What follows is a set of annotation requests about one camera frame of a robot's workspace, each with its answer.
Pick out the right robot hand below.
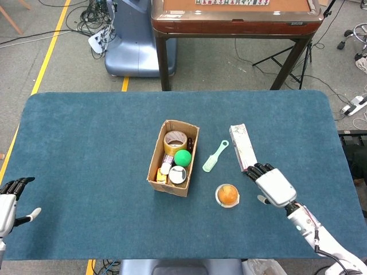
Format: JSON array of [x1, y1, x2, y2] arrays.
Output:
[[245, 162, 298, 208]]

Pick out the light green scrub brush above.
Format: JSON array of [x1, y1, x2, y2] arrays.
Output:
[[202, 139, 230, 173]]

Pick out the crumpled white plastic bag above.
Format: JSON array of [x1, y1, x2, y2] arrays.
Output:
[[243, 259, 287, 275]]

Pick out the blue table cloth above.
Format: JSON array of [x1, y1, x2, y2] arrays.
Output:
[[0, 90, 366, 261]]

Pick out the black equipment case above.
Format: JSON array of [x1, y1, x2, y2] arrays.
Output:
[[338, 130, 367, 207]]

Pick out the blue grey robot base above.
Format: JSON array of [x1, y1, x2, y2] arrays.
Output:
[[104, 0, 178, 78]]

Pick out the white chair wooden legs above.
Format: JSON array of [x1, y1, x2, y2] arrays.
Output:
[[0, 0, 32, 36]]

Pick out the brown cardboard box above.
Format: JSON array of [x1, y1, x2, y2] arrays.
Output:
[[146, 119, 201, 198]]

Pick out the small yellow packet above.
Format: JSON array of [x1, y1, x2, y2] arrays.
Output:
[[156, 168, 169, 184]]

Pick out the green foam ball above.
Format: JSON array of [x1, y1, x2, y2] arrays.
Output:
[[174, 150, 192, 167]]

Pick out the yellow packing tape roll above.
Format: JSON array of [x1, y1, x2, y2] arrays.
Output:
[[163, 130, 188, 157]]

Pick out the brown mahjong table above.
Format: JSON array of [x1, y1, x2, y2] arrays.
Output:
[[151, 0, 322, 92]]

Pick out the orange translucent ball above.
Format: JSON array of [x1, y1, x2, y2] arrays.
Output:
[[214, 183, 240, 208]]

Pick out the blue grey robot torso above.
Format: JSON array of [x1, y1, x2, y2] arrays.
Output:
[[119, 259, 244, 275]]

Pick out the pink white toothpaste carton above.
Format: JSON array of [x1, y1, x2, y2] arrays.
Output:
[[229, 123, 257, 173]]

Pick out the white power strip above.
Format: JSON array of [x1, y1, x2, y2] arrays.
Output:
[[341, 96, 367, 117], [88, 28, 115, 55]]

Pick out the black tripod stand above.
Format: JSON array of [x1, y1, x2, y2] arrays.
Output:
[[252, 0, 338, 90]]

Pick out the black floor cable bundle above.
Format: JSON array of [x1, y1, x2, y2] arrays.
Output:
[[37, 0, 117, 60]]

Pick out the face-up mahjong tile row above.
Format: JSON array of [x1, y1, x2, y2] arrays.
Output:
[[196, 0, 270, 6]]

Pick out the round white lidded tin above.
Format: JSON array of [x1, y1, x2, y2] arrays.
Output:
[[168, 165, 188, 184]]

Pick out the chrome office chair base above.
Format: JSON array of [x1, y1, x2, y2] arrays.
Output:
[[337, 22, 367, 62]]

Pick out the small white purple bottle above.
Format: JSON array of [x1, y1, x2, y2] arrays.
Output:
[[159, 154, 175, 175]]

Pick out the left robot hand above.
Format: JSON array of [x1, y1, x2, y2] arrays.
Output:
[[0, 176, 42, 238]]

